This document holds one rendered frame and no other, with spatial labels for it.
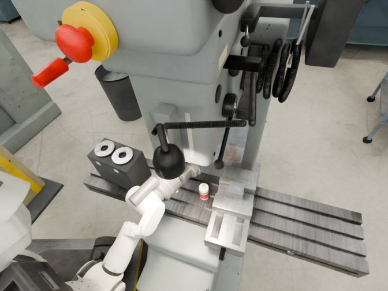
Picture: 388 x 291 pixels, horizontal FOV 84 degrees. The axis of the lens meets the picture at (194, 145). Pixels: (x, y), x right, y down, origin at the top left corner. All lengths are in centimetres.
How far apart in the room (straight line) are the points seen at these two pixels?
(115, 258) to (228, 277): 106
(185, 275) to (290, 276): 103
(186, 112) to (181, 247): 67
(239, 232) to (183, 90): 59
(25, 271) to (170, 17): 46
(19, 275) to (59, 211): 198
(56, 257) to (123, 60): 132
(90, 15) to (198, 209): 84
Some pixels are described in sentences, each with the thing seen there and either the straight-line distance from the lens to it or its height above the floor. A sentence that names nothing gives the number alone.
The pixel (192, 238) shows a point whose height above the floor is 88.
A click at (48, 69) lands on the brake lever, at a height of 171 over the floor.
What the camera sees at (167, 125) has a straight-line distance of 40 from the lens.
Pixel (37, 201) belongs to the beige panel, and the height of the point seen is 3.
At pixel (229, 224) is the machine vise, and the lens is 89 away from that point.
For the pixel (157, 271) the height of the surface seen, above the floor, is 76.
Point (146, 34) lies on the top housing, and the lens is 28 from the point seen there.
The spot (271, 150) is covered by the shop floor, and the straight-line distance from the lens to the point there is 247.
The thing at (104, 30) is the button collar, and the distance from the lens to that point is 28.
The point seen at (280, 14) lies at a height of 161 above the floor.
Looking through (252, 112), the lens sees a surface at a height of 159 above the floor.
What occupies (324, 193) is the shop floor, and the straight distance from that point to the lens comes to 234.
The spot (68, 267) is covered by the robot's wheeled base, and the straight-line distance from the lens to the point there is 153.
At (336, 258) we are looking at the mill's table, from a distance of 103.
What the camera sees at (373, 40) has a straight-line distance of 451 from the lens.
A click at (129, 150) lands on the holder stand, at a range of 97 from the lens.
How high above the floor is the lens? 186
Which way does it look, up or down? 49 degrees down
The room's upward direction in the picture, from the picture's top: 6 degrees counter-clockwise
